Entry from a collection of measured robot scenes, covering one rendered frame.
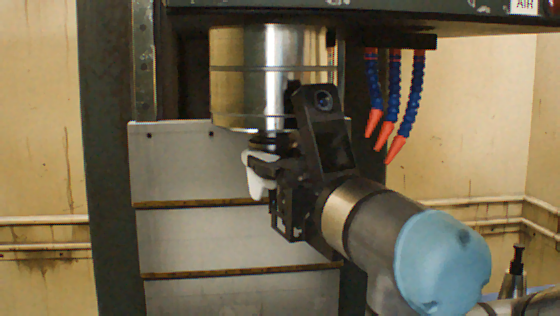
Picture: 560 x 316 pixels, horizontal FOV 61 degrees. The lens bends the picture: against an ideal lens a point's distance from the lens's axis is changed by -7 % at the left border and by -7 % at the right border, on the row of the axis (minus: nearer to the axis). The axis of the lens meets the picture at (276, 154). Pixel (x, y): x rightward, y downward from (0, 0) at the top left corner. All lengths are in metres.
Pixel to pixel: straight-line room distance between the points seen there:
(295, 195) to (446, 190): 1.21
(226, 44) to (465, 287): 0.36
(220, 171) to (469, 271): 0.77
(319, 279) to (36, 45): 0.98
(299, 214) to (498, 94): 1.28
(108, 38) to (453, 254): 0.90
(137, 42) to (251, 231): 0.47
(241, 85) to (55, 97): 1.00
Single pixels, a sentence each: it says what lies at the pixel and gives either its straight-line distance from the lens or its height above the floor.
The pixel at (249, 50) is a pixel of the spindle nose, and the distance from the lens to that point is 0.57.
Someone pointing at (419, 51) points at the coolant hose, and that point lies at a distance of 0.67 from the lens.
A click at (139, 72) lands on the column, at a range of 1.08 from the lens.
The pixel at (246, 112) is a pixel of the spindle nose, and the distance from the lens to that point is 0.58.
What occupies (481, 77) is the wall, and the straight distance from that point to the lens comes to 1.72.
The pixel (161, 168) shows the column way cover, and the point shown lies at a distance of 1.09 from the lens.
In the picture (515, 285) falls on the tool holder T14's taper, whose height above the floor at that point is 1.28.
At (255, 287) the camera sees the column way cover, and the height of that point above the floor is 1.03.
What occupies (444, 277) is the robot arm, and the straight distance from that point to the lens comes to 0.38.
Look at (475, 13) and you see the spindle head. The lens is 0.51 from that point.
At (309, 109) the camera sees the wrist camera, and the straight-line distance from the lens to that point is 0.52.
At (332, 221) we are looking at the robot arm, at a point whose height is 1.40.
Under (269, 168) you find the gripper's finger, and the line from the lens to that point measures 0.56.
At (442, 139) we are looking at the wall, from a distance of 1.67.
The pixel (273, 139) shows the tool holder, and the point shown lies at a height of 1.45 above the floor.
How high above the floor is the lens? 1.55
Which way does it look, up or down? 11 degrees down
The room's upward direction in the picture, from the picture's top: straight up
